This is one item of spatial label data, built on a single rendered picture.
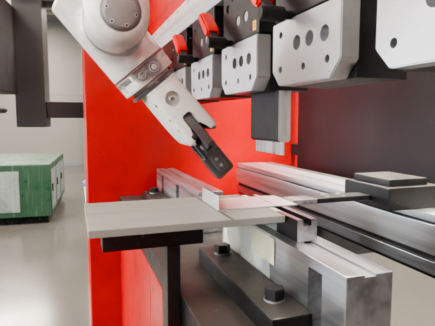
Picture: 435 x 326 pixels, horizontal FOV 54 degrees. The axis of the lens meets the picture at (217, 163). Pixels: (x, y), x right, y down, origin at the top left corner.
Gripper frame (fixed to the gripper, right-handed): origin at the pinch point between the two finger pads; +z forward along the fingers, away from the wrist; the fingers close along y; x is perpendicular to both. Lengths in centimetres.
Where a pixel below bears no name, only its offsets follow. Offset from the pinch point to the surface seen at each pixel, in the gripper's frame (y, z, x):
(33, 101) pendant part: 138, -34, 19
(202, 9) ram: 22.1, -19.1, -21.6
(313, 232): -13.0, 12.5, -1.7
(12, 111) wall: 1061, -117, 102
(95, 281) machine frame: 84, 27, 43
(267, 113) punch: -2.3, -1.1, -10.5
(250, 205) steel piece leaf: -2.8, 7.7, 0.7
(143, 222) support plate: -7.6, -3.1, 14.0
